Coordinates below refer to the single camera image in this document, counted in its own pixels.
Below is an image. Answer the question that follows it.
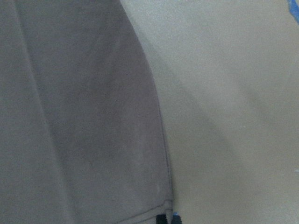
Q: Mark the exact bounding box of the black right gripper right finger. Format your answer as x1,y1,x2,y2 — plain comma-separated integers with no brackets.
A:
171,213,181,224

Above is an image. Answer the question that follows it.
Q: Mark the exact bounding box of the dark brown t-shirt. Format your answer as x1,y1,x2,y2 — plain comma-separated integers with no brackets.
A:
0,0,173,224

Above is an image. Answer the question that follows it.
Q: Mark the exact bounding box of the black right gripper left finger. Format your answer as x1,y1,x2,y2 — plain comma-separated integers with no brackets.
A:
156,214,166,224

